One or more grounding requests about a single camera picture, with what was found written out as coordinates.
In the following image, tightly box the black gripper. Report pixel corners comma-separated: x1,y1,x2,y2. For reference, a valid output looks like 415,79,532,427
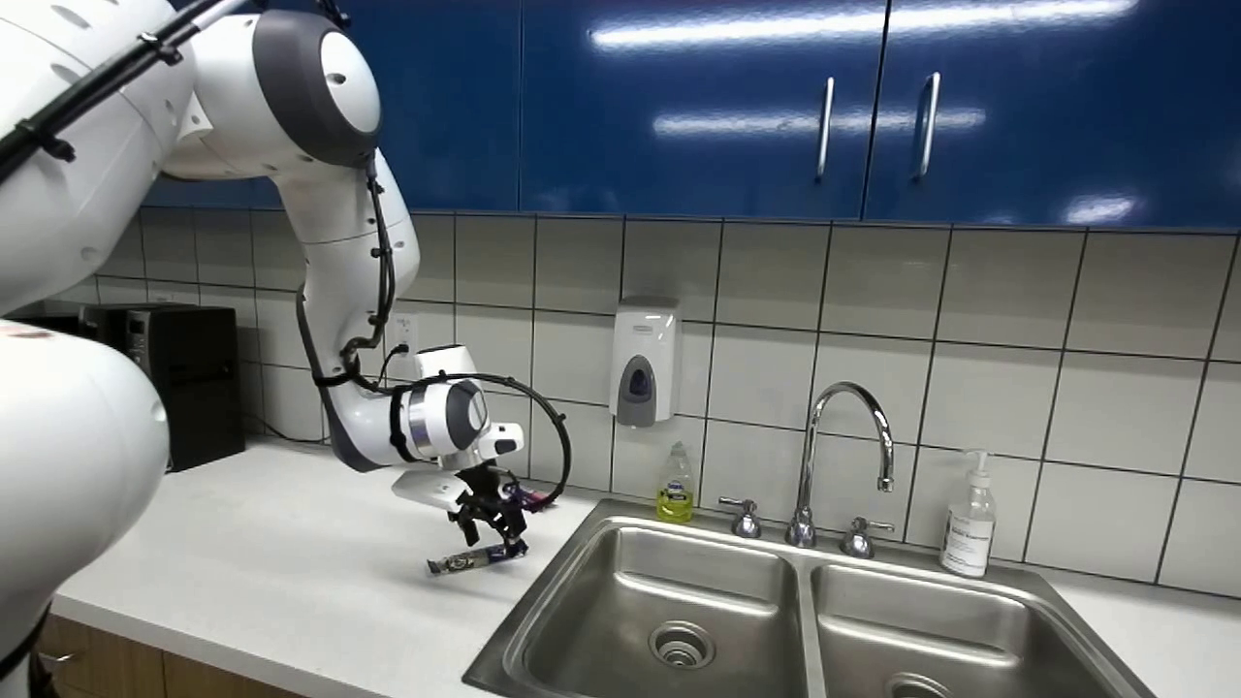
447,462,532,555

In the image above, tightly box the black marker pen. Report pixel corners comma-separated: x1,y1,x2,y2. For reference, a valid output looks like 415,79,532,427
425,534,532,577

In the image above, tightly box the stainless steel double sink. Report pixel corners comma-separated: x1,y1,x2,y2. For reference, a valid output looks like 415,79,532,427
460,499,1158,698

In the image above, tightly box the yellow dish soap bottle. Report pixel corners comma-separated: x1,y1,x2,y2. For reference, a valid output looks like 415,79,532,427
650,440,702,527

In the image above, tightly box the chrome faucet knob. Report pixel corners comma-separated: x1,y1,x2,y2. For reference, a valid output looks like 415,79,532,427
836,516,879,564
717,496,768,542

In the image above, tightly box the chrome gooseneck faucet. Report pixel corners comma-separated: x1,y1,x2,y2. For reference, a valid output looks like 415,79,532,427
783,381,899,550

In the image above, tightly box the black coffee maker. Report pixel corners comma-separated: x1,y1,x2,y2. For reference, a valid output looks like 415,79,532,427
128,304,247,472

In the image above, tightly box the wooden base cabinet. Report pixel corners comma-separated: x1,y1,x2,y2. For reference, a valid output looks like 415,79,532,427
29,612,302,698

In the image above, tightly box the blue cabinet door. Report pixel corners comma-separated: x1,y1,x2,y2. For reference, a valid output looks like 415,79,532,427
862,0,1241,233
135,176,284,216
338,0,523,216
513,0,892,224

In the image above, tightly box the clear pump soap bottle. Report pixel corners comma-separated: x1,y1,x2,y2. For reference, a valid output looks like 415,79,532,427
939,449,1002,583

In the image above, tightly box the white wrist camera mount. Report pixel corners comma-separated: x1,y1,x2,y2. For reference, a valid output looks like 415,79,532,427
390,462,487,516

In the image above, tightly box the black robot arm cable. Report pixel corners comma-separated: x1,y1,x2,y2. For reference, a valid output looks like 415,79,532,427
0,0,574,516

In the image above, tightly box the white wall soap dispenser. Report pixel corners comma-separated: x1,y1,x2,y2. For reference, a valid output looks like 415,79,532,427
607,304,678,431

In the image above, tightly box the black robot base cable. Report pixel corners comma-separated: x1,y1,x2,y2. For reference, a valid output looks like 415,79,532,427
0,616,63,698

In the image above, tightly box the silver cabinet door handle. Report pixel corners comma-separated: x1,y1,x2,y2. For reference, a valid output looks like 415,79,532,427
914,72,942,184
809,75,836,187

